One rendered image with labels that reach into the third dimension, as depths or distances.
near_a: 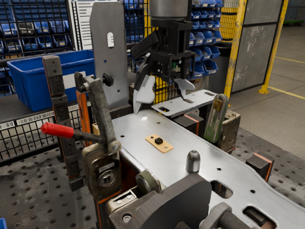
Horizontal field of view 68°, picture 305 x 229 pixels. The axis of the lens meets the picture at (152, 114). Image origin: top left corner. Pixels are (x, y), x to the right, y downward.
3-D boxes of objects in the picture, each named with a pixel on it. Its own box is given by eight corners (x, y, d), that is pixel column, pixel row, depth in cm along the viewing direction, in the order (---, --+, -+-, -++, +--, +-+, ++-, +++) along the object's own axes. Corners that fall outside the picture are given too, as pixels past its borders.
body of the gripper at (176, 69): (167, 87, 45) (169, 22, 40) (142, 76, 51) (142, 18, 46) (194, 79, 49) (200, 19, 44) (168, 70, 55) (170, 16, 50)
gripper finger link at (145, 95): (138, 118, 46) (159, 77, 45) (123, 108, 50) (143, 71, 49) (148, 122, 48) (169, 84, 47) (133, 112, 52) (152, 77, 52)
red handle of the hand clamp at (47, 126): (119, 141, 50) (47, 126, 39) (115, 151, 50) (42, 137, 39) (110, 134, 53) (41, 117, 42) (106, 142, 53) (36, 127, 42)
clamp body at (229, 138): (233, 201, 82) (252, 115, 66) (211, 217, 75) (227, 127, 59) (213, 186, 88) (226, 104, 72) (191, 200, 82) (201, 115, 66)
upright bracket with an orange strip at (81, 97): (104, 224, 73) (82, 73, 50) (100, 226, 72) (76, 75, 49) (100, 218, 75) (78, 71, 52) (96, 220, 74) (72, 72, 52)
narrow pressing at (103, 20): (129, 104, 83) (124, 1, 68) (100, 112, 77) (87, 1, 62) (128, 103, 84) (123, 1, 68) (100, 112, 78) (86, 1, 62)
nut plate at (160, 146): (174, 148, 59) (174, 144, 58) (163, 153, 57) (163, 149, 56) (154, 134, 65) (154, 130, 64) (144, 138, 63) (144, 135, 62)
